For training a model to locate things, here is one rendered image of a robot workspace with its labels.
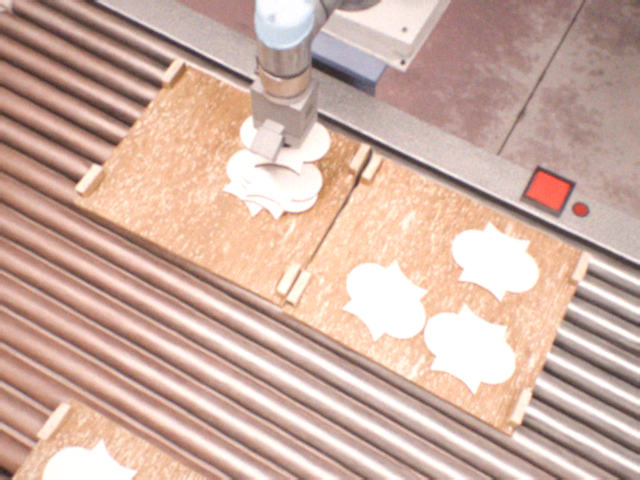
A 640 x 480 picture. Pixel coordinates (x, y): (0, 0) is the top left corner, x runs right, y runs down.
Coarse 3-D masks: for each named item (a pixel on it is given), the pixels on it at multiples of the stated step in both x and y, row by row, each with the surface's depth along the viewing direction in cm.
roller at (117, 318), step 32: (0, 256) 122; (64, 288) 119; (96, 320) 119; (128, 320) 117; (160, 352) 116; (192, 352) 116; (224, 384) 114; (256, 384) 114; (288, 416) 112; (320, 448) 111; (352, 448) 110
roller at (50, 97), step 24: (0, 72) 138; (24, 72) 138; (24, 96) 138; (48, 96) 136; (72, 96) 137; (72, 120) 136; (96, 120) 134; (552, 360) 117; (576, 360) 118; (576, 384) 118; (600, 384) 116; (624, 384) 116; (624, 408) 116
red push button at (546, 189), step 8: (536, 176) 131; (544, 176) 131; (536, 184) 130; (544, 184) 130; (552, 184) 130; (560, 184) 130; (528, 192) 129; (536, 192) 129; (544, 192) 130; (552, 192) 130; (560, 192) 130; (536, 200) 129; (544, 200) 129; (552, 200) 129; (560, 200) 129
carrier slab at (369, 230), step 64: (384, 192) 128; (448, 192) 128; (320, 256) 122; (384, 256) 122; (448, 256) 123; (576, 256) 124; (320, 320) 117; (512, 320) 118; (448, 384) 113; (512, 384) 114
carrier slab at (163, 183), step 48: (192, 96) 135; (240, 96) 135; (144, 144) 130; (192, 144) 130; (240, 144) 131; (336, 144) 132; (96, 192) 125; (144, 192) 126; (192, 192) 126; (336, 192) 127; (192, 240) 122; (240, 240) 122; (288, 240) 123
